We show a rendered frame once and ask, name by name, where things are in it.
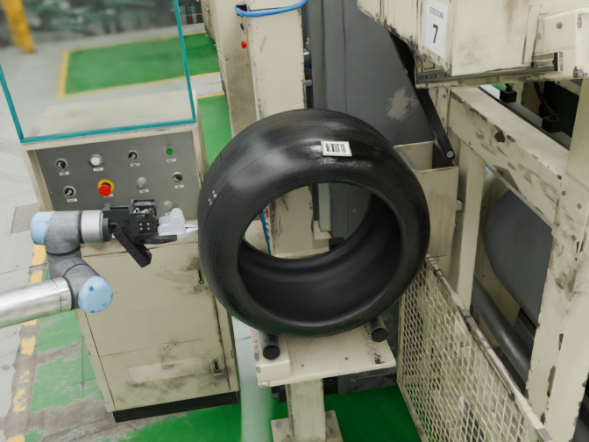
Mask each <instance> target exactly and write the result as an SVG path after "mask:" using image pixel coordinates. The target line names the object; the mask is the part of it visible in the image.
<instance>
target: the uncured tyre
mask: <svg viewBox="0 0 589 442"><path fill-rule="evenodd" d="M321 141H343V142H349V146H350V149H351V156H336V155H323V148H322V142H321ZM221 157H222V163H221V159H220V153H219V154H218V156H217V157H216V158H215V159H214V161H213V162H212V164H211V165H210V167H209V170H208V172H207V174H206V175H205V177H204V180H203V182H202V186H201V190H200V194H199V199H198V207H197V221H198V253H199V260H200V263H201V267H202V272H203V274H204V277H205V279H206V281H207V283H208V284H209V287H210V288H211V290H212V292H213V293H214V295H215V297H216V299H217V300H218V301H219V302H220V304H222V305H223V307H224V308H225V309H227V311H229V312H230V314H231V315H232V316H234V317H235V318H236V319H238V320H239V321H241V322H242V323H244V324H246V325H248V326H250V327H251V328H253V329H256V330H258V331H260V332H264V333H267V334H271V335H274V336H278V337H283V338H289V339H317V338H324V337H329V336H333V335H337V334H340V333H344V332H348V331H350V330H353V329H355V328H358V327H360V326H361V325H363V324H366V323H368V322H370V321H372V320H373V319H375V318H376V317H378V316H379V315H381V314H382V313H383V312H385V311H386V310H388V309H389V308H390V307H391V306H392V305H394V304H395V303H396V302H397V301H398V300H399V299H400V298H401V297H402V296H403V295H404V294H405V292H406V291H407V290H408V288H409V287H410V286H411V284H412V283H413V281H414V280H415V278H416V276H417V275H418V274H419V272H420V270H421V268H422V264H423V262H424V260H425V257H426V254H427V252H428V248H429V238H430V219H429V208H428V204H427V200H426V196H425V194H424V192H423V189H422V186H421V184H420V183H419V181H418V179H417V178H416V176H415V174H414V173H413V171H412V170H411V169H410V167H409V166H408V165H407V163H406V162H405V161H404V160H403V159H402V157H401V156H400V155H399V154H398V153H397V151H396V150H395V149H394V147H393V146H392V145H391V143H390V142H389V141H388V140H387V139H386V138H385V137H384V136H383V135H382V134H381V133H380V132H379V131H377V130H376V129H375V128H373V127H372V126H370V125H369V124H368V123H366V122H364V121H362V120H360V119H358V118H355V117H353V116H351V115H348V114H345V113H342V112H338V111H334V110H325V109H316V108H305V109H295V110H286V111H283V112H279V113H276V114H273V115H271V116H268V117H266V118H262V119H261V120H259V121H257V122H255V123H253V124H252V125H249V126H248V127H246V128H245V129H244V130H243V131H241V132H240V133H238V134H237V135H236V136H235V137H234V138H233V139H231V140H230V141H229V142H228V143H227V145H226V146H225V147H224V148H223V149H222V150H221ZM319 183H343V184H349V185H352V186H356V187H359V188H362V189H365V190H367V191H369V192H370V199H369V204H368V207H367V210H366V213H365V215H364V218H363V219H362V221H361V223H360V224H359V226H358V228H357V229H356V230H355V232H354V233H353V234H352V235H351V236H350V237H349V238H348V239H347V240H345V241H344V242H343V243H342V244H340V245H339V246H337V247H335V248H333V249H331V250H330V251H328V252H326V253H322V254H320V255H317V256H314V257H309V258H304V259H285V258H280V257H275V256H272V255H270V254H267V253H264V252H262V251H260V250H259V249H257V248H256V247H254V246H253V245H251V244H250V243H249V242H248V241H247V240H246V239H245V238H244V235H245V232H246V230H247V229H248V227H249V225H250V224H251V222H252V221H253V219H254V218H255V217H256V216H258V214H259V213H260V212H261V211H262V210H263V209H265V207H266V206H267V205H268V204H270V203H271V202H273V201H274V200H276V199H277V198H279V197H281V196H283V195H285V194H286V193H288V192H290V191H293V190H295V189H299V188H302V187H305V186H309V185H313V184H319ZM215 188H216V192H217V194H218V196H217V197H216V199H215V201H214V203H213V204H212V205H211V207H209V205H208V200H209V197H210V195H211V194H212V192H213V190H214V189H215Z"/></svg>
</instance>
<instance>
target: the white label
mask: <svg viewBox="0 0 589 442"><path fill-rule="evenodd" d="M321 142H322V148H323V155H336V156H351V149H350V146H349V142H343V141H321Z"/></svg>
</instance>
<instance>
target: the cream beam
mask: <svg viewBox="0 0 589 442"><path fill-rule="evenodd" d="M436 1H438V2H439V3H442V4H445V5H447V6H448V13H447V27H446V41H445V56H444V59H443V58H442V57H440V56H439V55H437V54H436V53H434V52H432V51H431V50H429V49H428V48H427V47H426V46H425V29H426V10H427V0H355V3H356V4H357V8H358V9H359V10H360V11H362V12H364V13H365V14H366V15H367V16H368V17H370V18H371V19H373V20H374V21H376V22H377V23H378V24H380V25H382V26H383V27H384V28H386V29H387V30H389V31H390V32H391V33H392V34H394V35H395V36H396V37H398V38H399V39H401V40H402V41H404V42H405V43H407V44H408V45H409V46H411V47H413V48H414V49H415V50H416V51H417V52H419V53H420V54H422V55H423V56H425V57H426V58H427V59H429V60H430V61H432V62H433V63H435V64H436V65H438V66H439V67H440V68H441V69H443V70H444V71H445V72H447V73H448V74H450V75H452V76H454V75H469V74H477V73H485V72H493V71H500V70H508V69H516V68H518V69H520V68H529V66H530V63H531V61H532V55H535V53H534V51H535V44H536V33H537V27H538V20H541V19H542V18H546V17H549V16H553V15H557V14H560V13H563V12H567V11H573V10H576V9H581V8H589V0H436Z"/></svg>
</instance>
